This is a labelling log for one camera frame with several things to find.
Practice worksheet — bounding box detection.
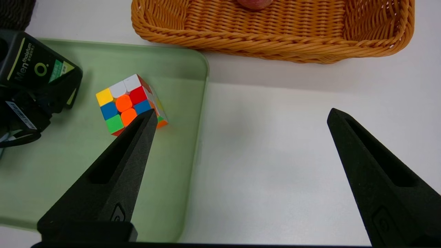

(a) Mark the red peach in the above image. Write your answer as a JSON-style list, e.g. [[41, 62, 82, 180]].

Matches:
[[238, 0, 273, 10]]

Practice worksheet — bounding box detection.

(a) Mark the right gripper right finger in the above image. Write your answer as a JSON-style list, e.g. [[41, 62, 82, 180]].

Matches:
[[327, 108, 441, 248]]

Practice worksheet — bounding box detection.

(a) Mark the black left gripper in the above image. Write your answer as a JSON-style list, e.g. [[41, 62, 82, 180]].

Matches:
[[0, 88, 54, 149]]

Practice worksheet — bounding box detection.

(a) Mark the light green plastic tray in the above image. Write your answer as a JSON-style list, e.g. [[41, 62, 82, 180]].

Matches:
[[0, 38, 209, 243]]

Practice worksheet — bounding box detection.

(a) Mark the multicoloured puzzle cube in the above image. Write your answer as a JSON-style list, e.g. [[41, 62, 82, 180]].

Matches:
[[95, 74, 169, 137]]

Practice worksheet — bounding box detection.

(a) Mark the dark brown wicker basket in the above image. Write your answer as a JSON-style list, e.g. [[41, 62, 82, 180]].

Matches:
[[0, 0, 37, 31]]

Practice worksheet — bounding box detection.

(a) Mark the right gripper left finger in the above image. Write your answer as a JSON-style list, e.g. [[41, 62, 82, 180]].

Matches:
[[37, 109, 158, 241]]

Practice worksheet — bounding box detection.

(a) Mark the black rectangular bottle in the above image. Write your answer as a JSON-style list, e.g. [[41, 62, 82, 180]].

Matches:
[[0, 30, 83, 111]]

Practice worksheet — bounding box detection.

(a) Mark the orange wicker basket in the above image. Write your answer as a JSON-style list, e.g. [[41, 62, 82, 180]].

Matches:
[[131, 0, 416, 64]]

